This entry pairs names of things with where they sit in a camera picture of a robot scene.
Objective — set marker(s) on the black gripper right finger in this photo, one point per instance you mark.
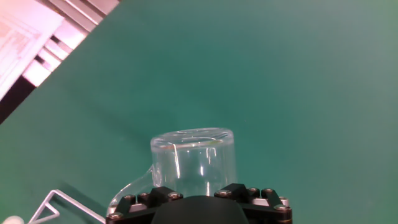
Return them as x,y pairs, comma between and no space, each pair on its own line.
270,213

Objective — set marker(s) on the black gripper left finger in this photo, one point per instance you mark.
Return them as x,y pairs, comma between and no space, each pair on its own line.
130,214

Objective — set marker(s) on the green table mat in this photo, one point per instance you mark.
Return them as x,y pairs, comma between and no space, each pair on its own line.
248,77

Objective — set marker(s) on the white printed paper sheet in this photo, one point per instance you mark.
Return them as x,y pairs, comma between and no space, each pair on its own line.
21,34

